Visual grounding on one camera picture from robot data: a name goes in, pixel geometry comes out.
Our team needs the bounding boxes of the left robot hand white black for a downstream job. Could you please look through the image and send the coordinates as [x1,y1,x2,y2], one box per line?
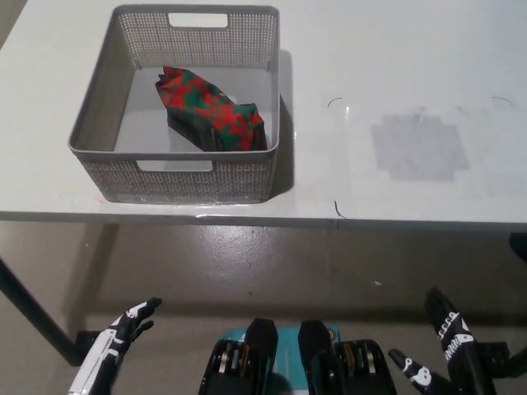
[67,296,162,395]

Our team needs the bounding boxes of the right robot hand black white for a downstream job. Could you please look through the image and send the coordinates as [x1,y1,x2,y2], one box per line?
[388,286,496,395]

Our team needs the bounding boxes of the red green coffee bean bag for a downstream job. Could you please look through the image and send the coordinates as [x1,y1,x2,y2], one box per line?
[154,65,269,153]

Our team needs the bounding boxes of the black slanted table leg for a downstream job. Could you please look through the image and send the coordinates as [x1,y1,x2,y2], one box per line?
[0,255,82,368]

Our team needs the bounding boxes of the black table leg stub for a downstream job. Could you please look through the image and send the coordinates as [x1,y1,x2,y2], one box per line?
[509,232,527,263]

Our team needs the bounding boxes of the robot body black teal blocks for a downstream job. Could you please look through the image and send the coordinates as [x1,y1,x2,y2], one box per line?
[198,317,399,395]

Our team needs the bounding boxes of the grey perforated plastic basket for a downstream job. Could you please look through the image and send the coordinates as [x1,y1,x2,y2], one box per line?
[67,4,282,204]

